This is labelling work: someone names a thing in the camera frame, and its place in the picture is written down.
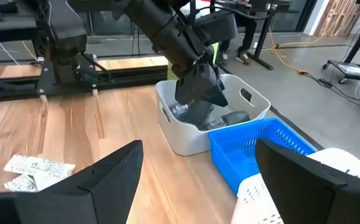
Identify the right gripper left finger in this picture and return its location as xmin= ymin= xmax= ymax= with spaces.
xmin=13 ymin=140 xmax=144 ymax=224

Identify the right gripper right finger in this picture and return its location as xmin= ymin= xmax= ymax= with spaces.
xmin=255 ymin=138 xmax=360 ymax=224

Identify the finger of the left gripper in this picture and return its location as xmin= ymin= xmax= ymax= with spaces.
xmin=175 ymin=65 xmax=229 ymax=108

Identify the white printed sachet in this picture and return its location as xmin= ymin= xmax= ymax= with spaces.
xmin=4 ymin=174 xmax=62 ymax=193
xmin=4 ymin=153 xmax=76 ymax=178

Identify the white perforated plastic basket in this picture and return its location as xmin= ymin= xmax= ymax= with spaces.
xmin=231 ymin=147 xmax=360 ymax=224

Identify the person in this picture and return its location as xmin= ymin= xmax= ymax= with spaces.
xmin=210 ymin=0 xmax=258 ymax=67

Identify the blue plastic basket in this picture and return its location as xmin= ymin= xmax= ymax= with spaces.
xmin=208 ymin=117 xmax=318 ymax=196

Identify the black desk with T-foot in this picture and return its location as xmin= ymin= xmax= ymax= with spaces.
xmin=210 ymin=0 xmax=292 ymax=71

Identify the low wheeled cart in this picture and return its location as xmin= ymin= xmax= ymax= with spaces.
xmin=321 ymin=58 xmax=360 ymax=85

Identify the grey side desk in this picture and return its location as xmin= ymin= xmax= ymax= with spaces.
xmin=0 ymin=0 xmax=39 ymax=46

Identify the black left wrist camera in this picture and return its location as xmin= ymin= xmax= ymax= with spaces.
xmin=195 ymin=9 xmax=239 ymax=47

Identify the small white handled bin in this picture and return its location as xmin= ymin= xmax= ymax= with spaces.
xmin=155 ymin=73 xmax=271 ymax=156

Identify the yellow floor cable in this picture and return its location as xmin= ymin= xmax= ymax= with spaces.
xmin=268 ymin=24 xmax=326 ymax=75

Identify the black floor cable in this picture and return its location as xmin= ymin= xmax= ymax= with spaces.
xmin=303 ymin=72 xmax=360 ymax=108

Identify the yellow extension cable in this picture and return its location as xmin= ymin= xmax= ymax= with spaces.
xmin=20 ymin=39 xmax=38 ymax=62

